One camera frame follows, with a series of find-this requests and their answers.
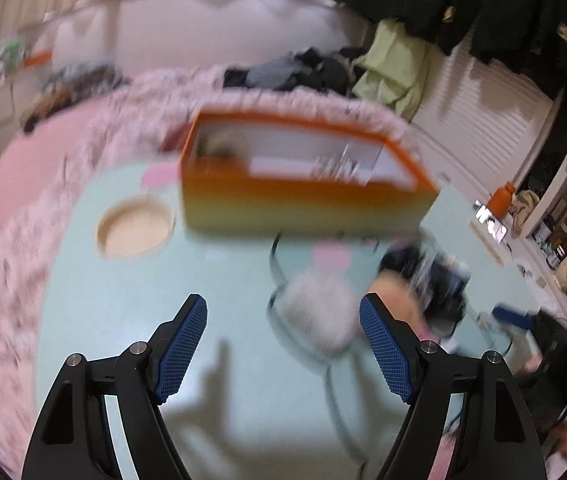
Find green cloth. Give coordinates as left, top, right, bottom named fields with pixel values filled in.
left=351, top=19, right=431, bottom=121

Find pile of patterned clothes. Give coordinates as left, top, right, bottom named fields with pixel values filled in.
left=21, top=62, right=129, bottom=133

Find black hanging jackets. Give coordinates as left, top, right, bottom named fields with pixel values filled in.
left=338, top=0, right=567, bottom=101

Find white fluffy pompom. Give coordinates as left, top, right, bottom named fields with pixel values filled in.
left=282, top=271, right=360, bottom=355

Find white louvered door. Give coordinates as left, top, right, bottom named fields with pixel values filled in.
left=411, top=35, right=557, bottom=201

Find orange bottle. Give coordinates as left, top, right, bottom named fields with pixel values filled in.
left=486, top=183, right=517, bottom=217

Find pink floral blanket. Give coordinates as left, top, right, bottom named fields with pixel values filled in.
left=0, top=67, right=414, bottom=476

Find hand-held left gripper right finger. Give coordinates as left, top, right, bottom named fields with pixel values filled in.
left=359, top=294, right=548, bottom=480

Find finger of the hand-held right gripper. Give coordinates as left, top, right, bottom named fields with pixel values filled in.
left=492, top=304, right=534, bottom=330

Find tan plush toy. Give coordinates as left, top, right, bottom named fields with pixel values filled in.
left=367, top=269, right=431, bottom=333

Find beige crumpled cloth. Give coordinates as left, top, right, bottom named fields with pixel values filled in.
left=511, top=190, right=541, bottom=238

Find cluttered wall shelf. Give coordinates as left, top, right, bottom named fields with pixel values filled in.
left=526, top=165, right=567, bottom=301

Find padded bed headboard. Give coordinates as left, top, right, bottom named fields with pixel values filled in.
left=44, top=0, right=371, bottom=83

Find orange cardboard box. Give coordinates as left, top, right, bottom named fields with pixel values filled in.
left=180, top=110, right=440, bottom=235

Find pink bed sheet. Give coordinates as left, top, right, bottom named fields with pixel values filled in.
left=0, top=102, right=129, bottom=241

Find black lace cloth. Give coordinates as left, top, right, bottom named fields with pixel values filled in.
left=379, top=241, right=470, bottom=322

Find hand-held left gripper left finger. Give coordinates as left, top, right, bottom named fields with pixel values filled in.
left=21, top=294, right=208, bottom=480

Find round beige dish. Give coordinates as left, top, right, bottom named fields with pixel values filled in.
left=96, top=197, right=174, bottom=260

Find pile of dark clothes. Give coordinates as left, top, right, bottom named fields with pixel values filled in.
left=224, top=47, right=367, bottom=96

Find black cable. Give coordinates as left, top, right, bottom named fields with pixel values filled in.
left=268, top=232, right=364, bottom=463

